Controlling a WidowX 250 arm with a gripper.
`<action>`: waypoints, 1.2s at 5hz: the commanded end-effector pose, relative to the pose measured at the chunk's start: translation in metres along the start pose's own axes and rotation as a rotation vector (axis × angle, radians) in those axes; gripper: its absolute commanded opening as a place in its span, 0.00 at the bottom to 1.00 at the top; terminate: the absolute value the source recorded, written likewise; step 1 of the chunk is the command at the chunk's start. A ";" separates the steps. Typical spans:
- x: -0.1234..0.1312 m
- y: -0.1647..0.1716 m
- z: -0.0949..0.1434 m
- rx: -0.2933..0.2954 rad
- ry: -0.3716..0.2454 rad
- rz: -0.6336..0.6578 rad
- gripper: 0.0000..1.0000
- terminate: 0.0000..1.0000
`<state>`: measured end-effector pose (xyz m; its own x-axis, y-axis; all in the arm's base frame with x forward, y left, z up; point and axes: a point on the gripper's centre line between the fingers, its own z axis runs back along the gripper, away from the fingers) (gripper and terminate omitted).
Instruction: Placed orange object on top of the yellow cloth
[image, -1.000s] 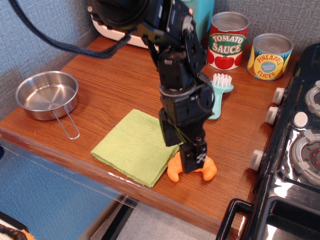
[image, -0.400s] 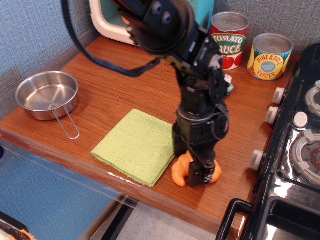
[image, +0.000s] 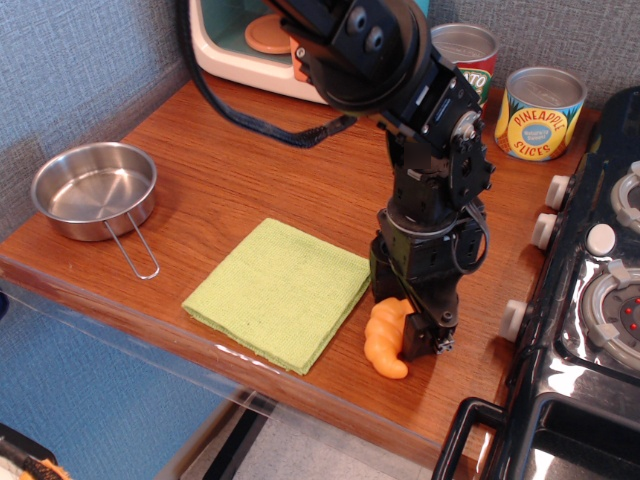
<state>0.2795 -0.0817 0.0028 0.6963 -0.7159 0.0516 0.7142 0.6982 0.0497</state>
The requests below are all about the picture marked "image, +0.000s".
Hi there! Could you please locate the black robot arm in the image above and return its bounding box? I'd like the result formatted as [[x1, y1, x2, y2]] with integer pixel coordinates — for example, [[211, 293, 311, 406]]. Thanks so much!
[[271, 1, 494, 360]]

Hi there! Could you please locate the small steel pan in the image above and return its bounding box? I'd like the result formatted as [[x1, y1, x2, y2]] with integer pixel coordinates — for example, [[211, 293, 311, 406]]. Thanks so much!
[[30, 142, 160, 280]]

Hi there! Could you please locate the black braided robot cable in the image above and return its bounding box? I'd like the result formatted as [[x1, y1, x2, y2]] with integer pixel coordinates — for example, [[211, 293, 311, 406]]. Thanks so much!
[[177, 0, 359, 150]]

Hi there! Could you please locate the yellow-green folded cloth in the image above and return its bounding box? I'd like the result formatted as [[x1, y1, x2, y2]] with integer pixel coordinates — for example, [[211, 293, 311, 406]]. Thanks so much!
[[182, 219, 370, 375]]

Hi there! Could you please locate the orange plastic toy croissant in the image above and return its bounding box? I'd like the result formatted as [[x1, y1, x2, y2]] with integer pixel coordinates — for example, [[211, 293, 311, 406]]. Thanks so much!
[[364, 297, 414, 380]]

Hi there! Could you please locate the toy microwave teal and white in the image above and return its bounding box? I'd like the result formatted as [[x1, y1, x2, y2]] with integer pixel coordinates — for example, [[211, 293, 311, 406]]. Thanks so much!
[[185, 1, 430, 114]]

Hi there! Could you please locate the pineapple slices toy can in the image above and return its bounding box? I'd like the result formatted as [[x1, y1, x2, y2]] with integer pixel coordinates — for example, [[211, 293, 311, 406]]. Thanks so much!
[[494, 67, 587, 162]]

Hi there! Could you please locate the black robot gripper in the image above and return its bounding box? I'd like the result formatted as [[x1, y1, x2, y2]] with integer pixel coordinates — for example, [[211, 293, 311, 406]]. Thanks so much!
[[369, 209, 488, 361]]

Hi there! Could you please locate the orange black object at corner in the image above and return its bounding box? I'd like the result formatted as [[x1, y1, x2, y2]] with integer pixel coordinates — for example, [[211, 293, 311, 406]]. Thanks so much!
[[1, 424, 71, 480]]

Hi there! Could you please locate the tomato sauce toy can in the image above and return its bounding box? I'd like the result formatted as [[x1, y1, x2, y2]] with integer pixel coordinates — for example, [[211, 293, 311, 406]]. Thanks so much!
[[431, 23, 499, 114]]

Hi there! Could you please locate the black toy stove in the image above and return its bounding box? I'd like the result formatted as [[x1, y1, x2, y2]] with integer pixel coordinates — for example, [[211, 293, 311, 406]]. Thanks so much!
[[433, 87, 639, 479]]

